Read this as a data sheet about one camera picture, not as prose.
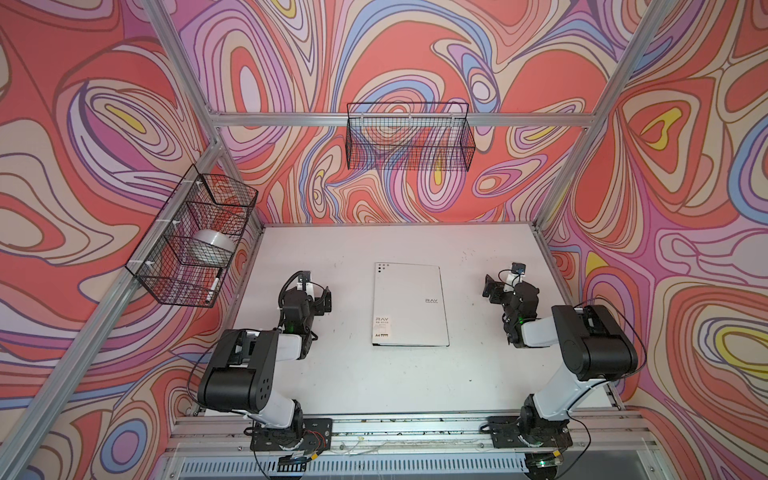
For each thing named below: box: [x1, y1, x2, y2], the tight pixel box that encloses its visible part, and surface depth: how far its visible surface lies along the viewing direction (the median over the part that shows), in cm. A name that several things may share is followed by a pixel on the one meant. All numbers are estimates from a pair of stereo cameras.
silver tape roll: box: [192, 229, 237, 253], surface depth 75 cm
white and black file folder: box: [372, 262, 450, 347], surface depth 98 cm
